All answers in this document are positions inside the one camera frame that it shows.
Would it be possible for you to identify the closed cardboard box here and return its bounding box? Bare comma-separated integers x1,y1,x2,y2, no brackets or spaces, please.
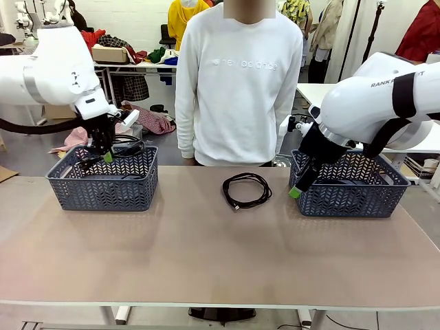
91,46,131,65

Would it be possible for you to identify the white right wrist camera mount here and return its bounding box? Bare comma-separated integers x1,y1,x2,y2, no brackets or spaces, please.
278,115,312,138

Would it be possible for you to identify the beige coat on mannequin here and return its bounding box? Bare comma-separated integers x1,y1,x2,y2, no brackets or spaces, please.
309,0,344,85

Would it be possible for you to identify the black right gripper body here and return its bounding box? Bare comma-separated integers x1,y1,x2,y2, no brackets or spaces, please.
298,122,349,166

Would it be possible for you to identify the black round base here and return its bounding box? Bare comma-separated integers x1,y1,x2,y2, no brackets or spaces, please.
188,307,257,319

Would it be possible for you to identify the black white checked cloth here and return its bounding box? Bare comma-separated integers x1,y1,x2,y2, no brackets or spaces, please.
122,75,151,101

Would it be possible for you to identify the black tripod stand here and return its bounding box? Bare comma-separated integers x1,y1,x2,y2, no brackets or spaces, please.
360,0,385,66

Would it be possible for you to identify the black office chair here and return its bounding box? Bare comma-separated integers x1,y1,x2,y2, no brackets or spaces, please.
159,23,177,47

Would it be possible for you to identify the yellow garment on mannequin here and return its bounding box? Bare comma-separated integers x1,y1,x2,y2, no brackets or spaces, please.
167,0,210,51

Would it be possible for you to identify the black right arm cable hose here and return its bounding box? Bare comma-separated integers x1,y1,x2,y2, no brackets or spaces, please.
364,71,427,159

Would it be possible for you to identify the green cloth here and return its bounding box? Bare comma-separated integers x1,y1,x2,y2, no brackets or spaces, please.
147,47,168,65

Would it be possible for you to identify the yellow floral shirt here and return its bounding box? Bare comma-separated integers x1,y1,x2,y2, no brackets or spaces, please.
280,0,314,35

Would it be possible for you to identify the person in red jacket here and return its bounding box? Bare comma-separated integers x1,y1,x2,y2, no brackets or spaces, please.
395,0,440,65

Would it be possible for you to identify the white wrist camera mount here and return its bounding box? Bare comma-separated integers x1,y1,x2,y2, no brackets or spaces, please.
278,115,312,138
116,109,140,133

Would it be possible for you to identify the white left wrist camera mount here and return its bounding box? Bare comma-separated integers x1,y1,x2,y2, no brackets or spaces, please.
116,109,140,133

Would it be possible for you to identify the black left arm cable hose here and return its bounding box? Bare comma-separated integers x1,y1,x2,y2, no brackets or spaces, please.
0,113,94,135

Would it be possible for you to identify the black light stand pole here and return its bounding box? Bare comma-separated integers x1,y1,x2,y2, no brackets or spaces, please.
338,0,362,85

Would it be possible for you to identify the white table with clothes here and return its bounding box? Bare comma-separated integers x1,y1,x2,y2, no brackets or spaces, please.
93,60,178,118

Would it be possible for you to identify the person in white sweatshirt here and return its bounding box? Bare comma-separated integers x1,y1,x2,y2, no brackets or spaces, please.
174,0,304,168

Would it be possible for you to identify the blue-grey woven plastic basket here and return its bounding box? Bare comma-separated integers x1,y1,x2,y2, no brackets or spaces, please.
45,145,160,212
288,148,412,219

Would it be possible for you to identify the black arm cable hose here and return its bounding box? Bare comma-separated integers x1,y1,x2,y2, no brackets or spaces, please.
0,113,94,135
364,71,427,159

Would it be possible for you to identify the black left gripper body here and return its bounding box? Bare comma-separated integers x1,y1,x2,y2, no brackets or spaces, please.
82,115,116,149

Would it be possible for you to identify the open cardboard box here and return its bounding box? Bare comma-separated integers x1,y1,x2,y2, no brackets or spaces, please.
43,102,77,120

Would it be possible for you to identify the red plaid cloth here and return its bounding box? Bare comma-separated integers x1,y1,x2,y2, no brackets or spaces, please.
118,101,177,135

